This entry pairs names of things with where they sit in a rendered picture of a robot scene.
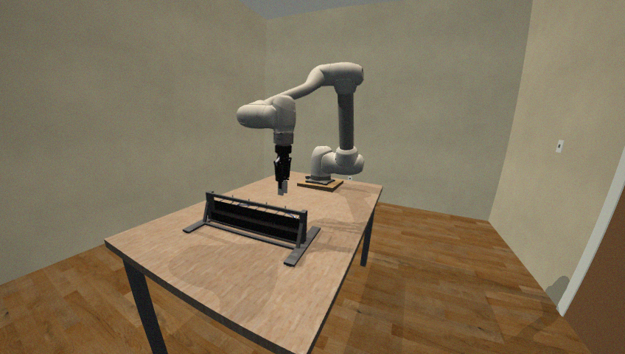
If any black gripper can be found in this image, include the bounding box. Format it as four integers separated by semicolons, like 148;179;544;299
273;145;292;195

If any black patch panel rack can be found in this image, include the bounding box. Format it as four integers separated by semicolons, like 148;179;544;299
183;190;321;267

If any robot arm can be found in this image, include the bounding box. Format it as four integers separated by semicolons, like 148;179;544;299
237;63;364;185

